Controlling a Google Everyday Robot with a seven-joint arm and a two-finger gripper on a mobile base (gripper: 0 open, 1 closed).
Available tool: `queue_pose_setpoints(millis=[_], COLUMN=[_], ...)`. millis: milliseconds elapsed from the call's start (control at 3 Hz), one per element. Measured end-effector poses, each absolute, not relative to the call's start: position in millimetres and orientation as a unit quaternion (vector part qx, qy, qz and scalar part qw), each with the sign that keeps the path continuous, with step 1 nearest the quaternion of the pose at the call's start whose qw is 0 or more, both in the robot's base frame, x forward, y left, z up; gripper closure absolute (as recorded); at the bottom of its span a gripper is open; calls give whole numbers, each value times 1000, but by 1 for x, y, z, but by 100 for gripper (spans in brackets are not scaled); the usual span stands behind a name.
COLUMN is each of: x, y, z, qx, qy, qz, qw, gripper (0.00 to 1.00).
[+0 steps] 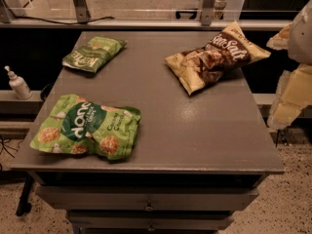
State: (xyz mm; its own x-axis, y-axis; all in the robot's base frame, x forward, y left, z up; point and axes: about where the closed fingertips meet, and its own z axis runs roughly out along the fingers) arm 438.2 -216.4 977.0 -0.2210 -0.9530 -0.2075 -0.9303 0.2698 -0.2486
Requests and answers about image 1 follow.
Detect black cable on ledge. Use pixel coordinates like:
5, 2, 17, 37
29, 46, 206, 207
8, 7, 115, 26

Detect upper drawer knob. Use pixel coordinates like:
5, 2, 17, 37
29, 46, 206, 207
144, 203, 155, 212

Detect drawer knob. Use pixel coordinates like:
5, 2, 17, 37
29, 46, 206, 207
147, 224, 156, 232
144, 203, 155, 212

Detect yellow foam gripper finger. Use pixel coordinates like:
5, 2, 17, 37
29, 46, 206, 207
266, 23, 292, 51
267, 63, 312, 131

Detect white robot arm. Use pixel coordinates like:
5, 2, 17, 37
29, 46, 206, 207
266, 0, 312, 131

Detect grey drawer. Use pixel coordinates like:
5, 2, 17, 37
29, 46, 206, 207
37, 186, 258, 212
66, 211, 233, 231

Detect black cables on floor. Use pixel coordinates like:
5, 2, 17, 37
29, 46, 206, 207
0, 135, 23, 173

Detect green coconut crunch snack bag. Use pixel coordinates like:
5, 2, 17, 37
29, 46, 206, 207
30, 95, 141, 160

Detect lower grey drawer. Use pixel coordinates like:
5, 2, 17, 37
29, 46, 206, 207
66, 211, 233, 231

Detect left metal frame post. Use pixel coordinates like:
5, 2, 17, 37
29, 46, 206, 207
72, 0, 91, 23

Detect metal frame post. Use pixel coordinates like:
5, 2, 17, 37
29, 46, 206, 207
201, 0, 215, 26
72, 0, 91, 23

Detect right metal frame post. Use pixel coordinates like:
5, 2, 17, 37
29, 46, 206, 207
201, 0, 215, 26

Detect upper grey drawer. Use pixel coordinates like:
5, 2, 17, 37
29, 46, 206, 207
37, 186, 258, 212

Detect lower drawer knob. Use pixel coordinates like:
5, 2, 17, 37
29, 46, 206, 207
147, 224, 156, 232

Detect black table leg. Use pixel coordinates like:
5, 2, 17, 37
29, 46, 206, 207
16, 175, 34, 216

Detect green Kettle jalapeno chip bag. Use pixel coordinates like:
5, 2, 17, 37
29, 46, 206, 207
62, 36, 127, 73

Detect yellow brown sea salt chip bag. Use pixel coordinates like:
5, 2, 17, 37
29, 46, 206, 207
165, 21, 271, 95

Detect white pump bottle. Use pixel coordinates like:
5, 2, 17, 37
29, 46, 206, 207
4, 65, 32, 100

